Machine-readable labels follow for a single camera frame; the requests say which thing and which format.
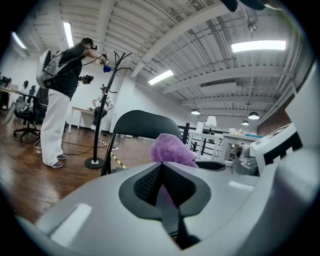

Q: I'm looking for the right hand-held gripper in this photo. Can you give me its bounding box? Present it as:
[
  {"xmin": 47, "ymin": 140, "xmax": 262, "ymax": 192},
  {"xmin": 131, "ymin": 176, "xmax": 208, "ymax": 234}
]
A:
[{"xmin": 232, "ymin": 61, "xmax": 320, "ymax": 177}]

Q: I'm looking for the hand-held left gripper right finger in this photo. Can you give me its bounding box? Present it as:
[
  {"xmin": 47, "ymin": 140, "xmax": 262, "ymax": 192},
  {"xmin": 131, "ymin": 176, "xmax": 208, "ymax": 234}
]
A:
[{"xmin": 161, "ymin": 147, "xmax": 320, "ymax": 256}]

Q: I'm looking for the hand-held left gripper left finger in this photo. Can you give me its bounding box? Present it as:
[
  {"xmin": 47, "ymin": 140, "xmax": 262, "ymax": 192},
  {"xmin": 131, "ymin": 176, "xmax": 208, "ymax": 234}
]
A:
[{"xmin": 14, "ymin": 161, "xmax": 191, "ymax": 256}]

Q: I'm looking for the purple cloth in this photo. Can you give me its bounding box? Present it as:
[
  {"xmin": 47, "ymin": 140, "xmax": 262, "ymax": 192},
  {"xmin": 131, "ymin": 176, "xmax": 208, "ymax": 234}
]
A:
[{"xmin": 150, "ymin": 133, "xmax": 200, "ymax": 209}]

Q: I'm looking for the black folding chair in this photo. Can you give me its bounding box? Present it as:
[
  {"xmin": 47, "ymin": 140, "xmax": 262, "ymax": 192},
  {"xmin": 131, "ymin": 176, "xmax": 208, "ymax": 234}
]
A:
[{"xmin": 100, "ymin": 109, "xmax": 227, "ymax": 242}]

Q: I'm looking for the black office chair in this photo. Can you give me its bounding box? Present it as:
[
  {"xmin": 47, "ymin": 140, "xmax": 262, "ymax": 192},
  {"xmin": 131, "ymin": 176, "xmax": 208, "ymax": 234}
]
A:
[{"xmin": 12, "ymin": 85, "xmax": 49, "ymax": 143}]

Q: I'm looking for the yellow black striped tape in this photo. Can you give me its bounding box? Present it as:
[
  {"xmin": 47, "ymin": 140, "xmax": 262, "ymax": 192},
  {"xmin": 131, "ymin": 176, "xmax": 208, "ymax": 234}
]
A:
[{"xmin": 99, "ymin": 139, "xmax": 127, "ymax": 170}]

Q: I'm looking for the white table lamp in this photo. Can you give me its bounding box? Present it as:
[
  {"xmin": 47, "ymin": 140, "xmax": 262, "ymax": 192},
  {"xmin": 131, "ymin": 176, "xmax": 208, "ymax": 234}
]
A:
[{"xmin": 204, "ymin": 115, "xmax": 218, "ymax": 136}]

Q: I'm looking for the white slatted table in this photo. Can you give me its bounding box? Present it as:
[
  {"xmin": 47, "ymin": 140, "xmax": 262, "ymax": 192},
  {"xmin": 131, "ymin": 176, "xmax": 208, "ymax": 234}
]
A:
[{"xmin": 186, "ymin": 131, "xmax": 224, "ymax": 161}]

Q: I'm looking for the black coat rack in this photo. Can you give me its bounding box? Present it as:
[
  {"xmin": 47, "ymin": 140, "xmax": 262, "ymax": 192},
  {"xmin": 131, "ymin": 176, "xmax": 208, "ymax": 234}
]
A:
[{"xmin": 84, "ymin": 50, "xmax": 133, "ymax": 170}]

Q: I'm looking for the black metal railing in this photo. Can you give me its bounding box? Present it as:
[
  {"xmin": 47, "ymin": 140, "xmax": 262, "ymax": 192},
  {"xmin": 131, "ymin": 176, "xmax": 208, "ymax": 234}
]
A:
[{"xmin": 177, "ymin": 122, "xmax": 231, "ymax": 161}]

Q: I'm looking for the ceiling light panel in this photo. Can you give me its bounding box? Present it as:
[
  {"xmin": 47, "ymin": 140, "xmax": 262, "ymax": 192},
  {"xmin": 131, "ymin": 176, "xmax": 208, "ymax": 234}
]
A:
[
  {"xmin": 230, "ymin": 39, "xmax": 287, "ymax": 54},
  {"xmin": 147, "ymin": 69, "xmax": 175, "ymax": 86},
  {"xmin": 62, "ymin": 22, "xmax": 75, "ymax": 49},
  {"xmin": 11, "ymin": 31, "xmax": 27, "ymax": 50}
]

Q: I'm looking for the wooden desk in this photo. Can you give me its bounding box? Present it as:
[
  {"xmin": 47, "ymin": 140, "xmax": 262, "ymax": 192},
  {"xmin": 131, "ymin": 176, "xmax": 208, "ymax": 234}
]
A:
[{"xmin": 0, "ymin": 86, "xmax": 29, "ymax": 111}]

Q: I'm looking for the grey backpack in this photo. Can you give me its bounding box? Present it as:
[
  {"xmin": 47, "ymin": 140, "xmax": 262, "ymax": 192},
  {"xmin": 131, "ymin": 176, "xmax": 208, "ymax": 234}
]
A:
[{"xmin": 35, "ymin": 49, "xmax": 66, "ymax": 90}]

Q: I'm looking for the black floor cable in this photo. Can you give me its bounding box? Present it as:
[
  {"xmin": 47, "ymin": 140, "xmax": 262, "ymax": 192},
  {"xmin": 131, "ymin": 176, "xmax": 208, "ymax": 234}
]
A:
[{"xmin": 60, "ymin": 138, "xmax": 121, "ymax": 156}]

